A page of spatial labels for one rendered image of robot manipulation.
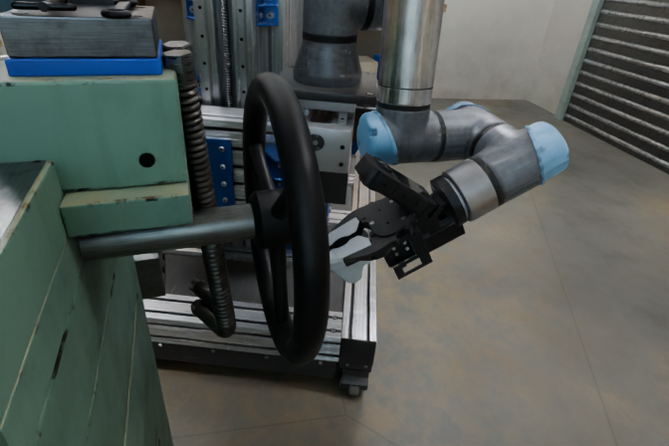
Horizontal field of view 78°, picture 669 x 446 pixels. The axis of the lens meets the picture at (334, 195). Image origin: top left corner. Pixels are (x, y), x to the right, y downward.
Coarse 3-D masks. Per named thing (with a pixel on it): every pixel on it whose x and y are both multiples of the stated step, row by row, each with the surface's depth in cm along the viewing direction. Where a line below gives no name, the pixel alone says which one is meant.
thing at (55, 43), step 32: (32, 0) 34; (96, 0) 36; (0, 32) 28; (32, 32) 28; (64, 32) 29; (96, 32) 30; (128, 32) 30; (32, 64) 29; (64, 64) 30; (96, 64) 30; (128, 64) 31; (160, 64) 32
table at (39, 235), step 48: (0, 192) 27; (48, 192) 30; (96, 192) 34; (144, 192) 34; (0, 240) 23; (48, 240) 29; (0, 288) 21; (48, 288) 28; (0, 336) 21; (0, 384) 20
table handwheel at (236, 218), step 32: (256, 96) 39; (288, 96) 33; (256, 128) 48; (288, 128) 31; (256, 160) 48; (288, 160) 30; (256, 192) 41; (288, 192) 30; (320, 192) 30; (192, 224) 39; (224, 224) 40; (256, 224) 40; (288, 224) 40; (320, 224) 30; (96, 256) 37; (256, 256) 53; (320, 256) 30; (320, 288) 30; (288, 320) 46; (320, 320) 31; (288, 352) 37
